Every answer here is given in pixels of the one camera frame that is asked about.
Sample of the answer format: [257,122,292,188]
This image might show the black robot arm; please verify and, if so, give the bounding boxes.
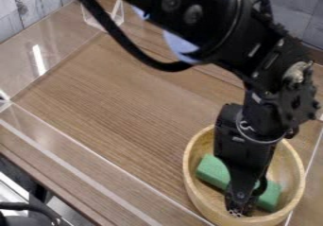
[78,0,320,217]

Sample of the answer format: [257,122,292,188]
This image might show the green rectangular block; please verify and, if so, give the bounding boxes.
[196,154,281,213]

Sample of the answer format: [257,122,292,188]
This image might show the clear acrylic corner bracket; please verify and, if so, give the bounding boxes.
[80,0,125,32]

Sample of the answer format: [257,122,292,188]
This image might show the black cable bottom left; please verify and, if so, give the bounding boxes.
[0,201,59,223]

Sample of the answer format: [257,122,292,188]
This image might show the black metal bracket with screw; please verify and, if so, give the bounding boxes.
[27,194,69,226]

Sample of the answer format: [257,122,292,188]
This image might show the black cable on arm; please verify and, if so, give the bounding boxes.
[61,0,194,73]

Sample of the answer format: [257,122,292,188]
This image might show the round wooden bowl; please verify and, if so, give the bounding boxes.
[182,125,305,226]

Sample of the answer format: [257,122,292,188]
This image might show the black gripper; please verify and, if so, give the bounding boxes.
[213,103,282,217]

